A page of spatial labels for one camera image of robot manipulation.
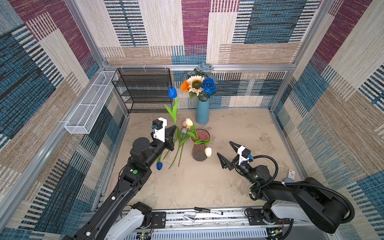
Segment cream sunflower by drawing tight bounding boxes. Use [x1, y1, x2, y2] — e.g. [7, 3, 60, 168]
[187, 76, 205, 99]

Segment yellow white tulip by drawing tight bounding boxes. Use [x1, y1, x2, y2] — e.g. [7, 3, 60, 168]
[185, 118, 199, 141]

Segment small white tag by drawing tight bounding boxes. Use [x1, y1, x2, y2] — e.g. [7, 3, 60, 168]
[288, 170, 296, 180]

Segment dark red glass vase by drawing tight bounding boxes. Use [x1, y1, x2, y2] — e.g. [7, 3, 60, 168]
[192, 129, 210, 162]

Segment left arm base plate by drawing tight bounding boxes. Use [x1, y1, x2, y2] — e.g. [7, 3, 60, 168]
[144, 212, 167, 231]

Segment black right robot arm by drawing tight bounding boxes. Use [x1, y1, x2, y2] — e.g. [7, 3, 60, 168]
[217, 142, 355, 234]

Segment light blue tulip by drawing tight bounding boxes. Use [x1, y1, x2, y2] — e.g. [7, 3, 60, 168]
[169, 127, 190, 169]

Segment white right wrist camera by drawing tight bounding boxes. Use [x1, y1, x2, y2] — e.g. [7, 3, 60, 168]
[237, 146, 254, 166]

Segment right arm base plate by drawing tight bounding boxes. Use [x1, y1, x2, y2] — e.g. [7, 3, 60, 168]
[244, 208, 291, 226]

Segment light blue ceramic vase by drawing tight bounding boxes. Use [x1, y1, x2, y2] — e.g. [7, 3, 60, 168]
[196, 100, 210, 125]

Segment deep blue rose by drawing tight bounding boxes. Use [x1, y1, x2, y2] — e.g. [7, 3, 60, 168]
[200, 78, 217, 102]

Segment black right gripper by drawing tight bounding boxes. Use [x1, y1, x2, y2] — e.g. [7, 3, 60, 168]
[217, 141, 256, 184]

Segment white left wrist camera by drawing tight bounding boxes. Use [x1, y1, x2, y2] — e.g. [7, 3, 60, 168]
[151, 118, 168, 143]

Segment dusty blue rose bouquet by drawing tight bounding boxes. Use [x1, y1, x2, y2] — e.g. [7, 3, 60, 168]
[185, 63, 217, 84]

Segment white wire mesh basket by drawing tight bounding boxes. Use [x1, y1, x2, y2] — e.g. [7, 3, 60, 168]
[65, 71, 115, 134]

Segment blue grey round object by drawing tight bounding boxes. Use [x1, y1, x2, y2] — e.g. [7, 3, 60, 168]
[283, 178, 296, 183]

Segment black wire mesh shelf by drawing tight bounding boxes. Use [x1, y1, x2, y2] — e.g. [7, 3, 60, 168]
[112, 68, 173, 113]

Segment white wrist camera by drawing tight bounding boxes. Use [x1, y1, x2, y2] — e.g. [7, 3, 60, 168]
[151, 118, 168, 143]
[237, 146, 254, 166]

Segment pink tulip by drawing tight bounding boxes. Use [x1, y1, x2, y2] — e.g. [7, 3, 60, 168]
[174, 121, 190, 149]

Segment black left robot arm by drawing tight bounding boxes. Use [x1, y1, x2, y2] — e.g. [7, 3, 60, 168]
[64, 126, 177, 240]

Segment black marker pen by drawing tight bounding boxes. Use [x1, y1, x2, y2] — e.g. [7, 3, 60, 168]
[194, 207, 224, 215]

